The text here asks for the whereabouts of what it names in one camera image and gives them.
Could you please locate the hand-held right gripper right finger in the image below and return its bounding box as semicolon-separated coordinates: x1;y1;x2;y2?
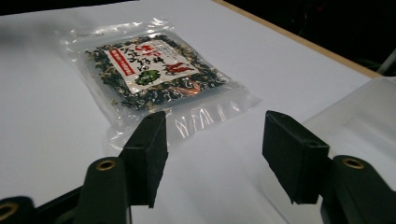
262;110;331;205

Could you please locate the clear packet of dried seaweed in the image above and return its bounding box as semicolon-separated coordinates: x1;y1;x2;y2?
55;18;262;150

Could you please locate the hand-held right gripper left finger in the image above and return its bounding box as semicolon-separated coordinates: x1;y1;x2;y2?
119;110;169;209

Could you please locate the grey metal stand leg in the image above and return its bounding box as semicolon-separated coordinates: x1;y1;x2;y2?
375;48;396;77

